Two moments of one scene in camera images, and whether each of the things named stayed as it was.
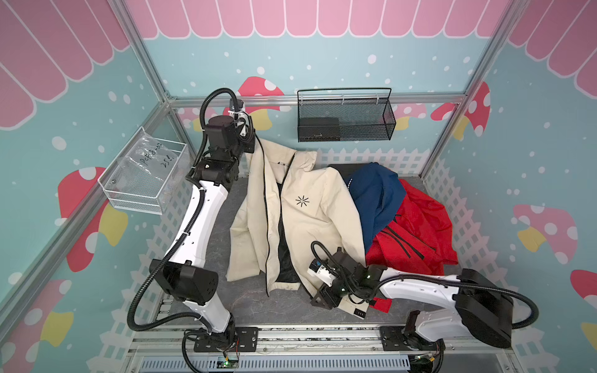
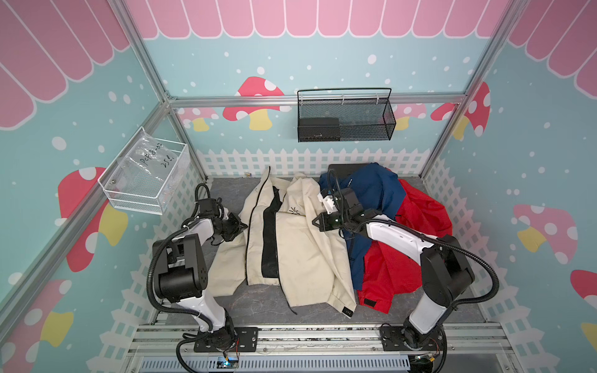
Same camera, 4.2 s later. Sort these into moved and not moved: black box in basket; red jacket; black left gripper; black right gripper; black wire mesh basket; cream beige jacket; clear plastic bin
Moved: black right gripper; black left gripper; cream beige jacket
Not moved: clear plastic bin; black box in basket; red jacket; black wire mesh basket
